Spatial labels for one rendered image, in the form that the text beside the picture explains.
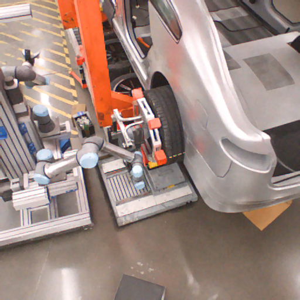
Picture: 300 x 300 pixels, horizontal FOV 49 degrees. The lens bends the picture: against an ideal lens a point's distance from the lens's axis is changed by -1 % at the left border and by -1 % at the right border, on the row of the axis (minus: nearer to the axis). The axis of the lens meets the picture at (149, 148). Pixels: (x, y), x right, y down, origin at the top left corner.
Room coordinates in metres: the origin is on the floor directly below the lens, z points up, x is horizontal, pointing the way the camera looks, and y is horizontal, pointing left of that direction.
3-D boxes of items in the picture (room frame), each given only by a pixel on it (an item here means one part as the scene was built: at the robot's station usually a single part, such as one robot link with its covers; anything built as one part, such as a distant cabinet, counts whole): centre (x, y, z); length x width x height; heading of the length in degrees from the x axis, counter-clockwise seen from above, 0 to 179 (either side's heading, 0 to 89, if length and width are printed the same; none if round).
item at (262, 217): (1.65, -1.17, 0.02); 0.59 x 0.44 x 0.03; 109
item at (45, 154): (1.54, 0.78, 0.98); 0.13 x 0.12 x 0.14; 0
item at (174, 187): (2.02, -0.13, 0.13); 0.50 x 0.36 x 0.10; 19
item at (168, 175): (1.98, -0.14, 0.32); 0.40 x 0.30 x 0.28; 19
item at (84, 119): (2.33, 0.65, 0.51); 0.20 x 0.14 x 0.13; 28
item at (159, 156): (1.63, -0.09, 0.85); 0.09 x 0.08 x 0.07; 19
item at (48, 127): (2.03, 0.90, 0.87); 0.15 x 0.15 x 0.10
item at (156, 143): (1.93, 0.02, 0.85); 0.54 x 0.07 x 0.54; 19
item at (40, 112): (2.03, 0.91, 0.98); 0.13 x 0.12 x 0.14; 90
